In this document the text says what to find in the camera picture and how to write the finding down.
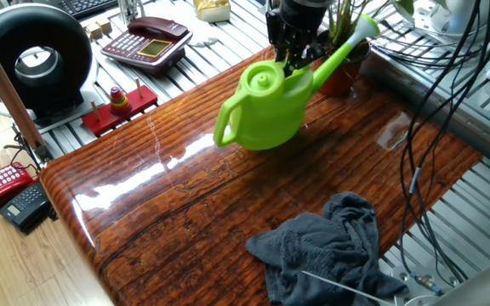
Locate black telephone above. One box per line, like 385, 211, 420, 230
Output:
0, 181, 55, 233

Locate red telephone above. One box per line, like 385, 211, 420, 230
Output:
0, 161, 36, 211

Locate rainbow stacking rings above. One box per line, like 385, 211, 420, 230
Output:
109, 87, 133, 117

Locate potted plant in terracotta pot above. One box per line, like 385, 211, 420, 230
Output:
311, 0, 416, 97

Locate red tin box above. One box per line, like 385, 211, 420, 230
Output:
100, 16, 194, 77

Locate yellow and white box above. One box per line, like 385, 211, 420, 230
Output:
193, 0, 232, 24

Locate dark grey crumpled towel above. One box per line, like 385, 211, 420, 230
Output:
245, 191, 408, 306

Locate green plastic watering can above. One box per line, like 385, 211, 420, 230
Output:
213, 14, 381, 152

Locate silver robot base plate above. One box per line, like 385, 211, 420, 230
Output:
376, 254, 461, 306

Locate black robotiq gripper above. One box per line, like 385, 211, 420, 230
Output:
265, 0, 332, 79

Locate black computer keyboard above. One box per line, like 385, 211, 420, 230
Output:
43, 0, 119, 20

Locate small wooden block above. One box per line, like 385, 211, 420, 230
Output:
84, 21, 104, 41
95, 16, 114, 35

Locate red peg board with pegs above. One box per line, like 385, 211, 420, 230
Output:
82, 77, 159, 138

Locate black cable bundle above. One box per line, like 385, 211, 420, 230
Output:
372, 0, 490, 298

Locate tan frame post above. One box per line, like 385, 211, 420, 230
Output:
0, 19, 54, 163

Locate white round appliance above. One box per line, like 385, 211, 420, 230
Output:
414, 0, 490, 43

